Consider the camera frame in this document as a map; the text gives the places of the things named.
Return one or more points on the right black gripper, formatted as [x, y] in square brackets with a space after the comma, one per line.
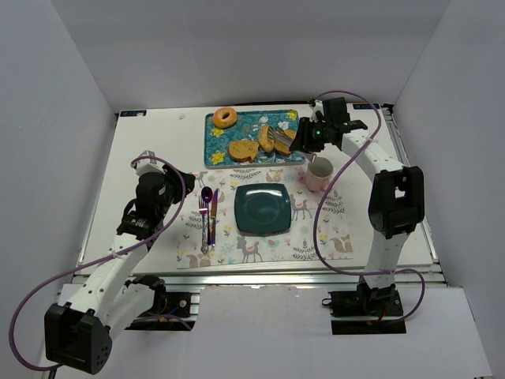
[299, 139]

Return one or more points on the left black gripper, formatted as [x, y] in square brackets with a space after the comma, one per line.
[183, 180]

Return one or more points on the brown bread slice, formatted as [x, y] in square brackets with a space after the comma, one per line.
[284, 149]
[243, 151]

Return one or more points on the golden bread roll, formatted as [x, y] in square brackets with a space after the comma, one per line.
[266, 138]

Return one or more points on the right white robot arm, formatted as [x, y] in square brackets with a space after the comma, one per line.
[397, 199]

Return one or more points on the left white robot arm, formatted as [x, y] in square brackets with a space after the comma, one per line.
[80, 333]

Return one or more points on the pink mug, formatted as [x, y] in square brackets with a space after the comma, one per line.
[318, 175]

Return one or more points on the iridescent fork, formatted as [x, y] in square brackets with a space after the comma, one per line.
[203, 210]

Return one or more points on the iridescent purple spoon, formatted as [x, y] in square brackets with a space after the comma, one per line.
[206, 196]

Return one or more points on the iridescent knife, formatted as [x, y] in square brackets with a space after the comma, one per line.
[212, 220]

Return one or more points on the teal floral tray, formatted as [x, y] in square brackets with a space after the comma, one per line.
[247, 128]

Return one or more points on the dark teal square plate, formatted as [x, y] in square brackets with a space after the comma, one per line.
[262, 209]

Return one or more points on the orange bagel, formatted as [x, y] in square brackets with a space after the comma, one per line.
[225, 117]

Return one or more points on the woodland animal placemat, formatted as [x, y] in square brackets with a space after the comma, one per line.
[318, 224]

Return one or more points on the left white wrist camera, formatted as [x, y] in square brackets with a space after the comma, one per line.
[147, 165]

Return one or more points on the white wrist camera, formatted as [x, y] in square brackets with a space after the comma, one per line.
[317, 109]
[147, 165]

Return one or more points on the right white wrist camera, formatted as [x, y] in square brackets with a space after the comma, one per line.
[317, 109]

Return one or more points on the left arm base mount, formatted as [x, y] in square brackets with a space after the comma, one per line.
[171, 310]

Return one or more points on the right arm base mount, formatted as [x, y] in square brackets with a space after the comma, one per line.
[365, 311]

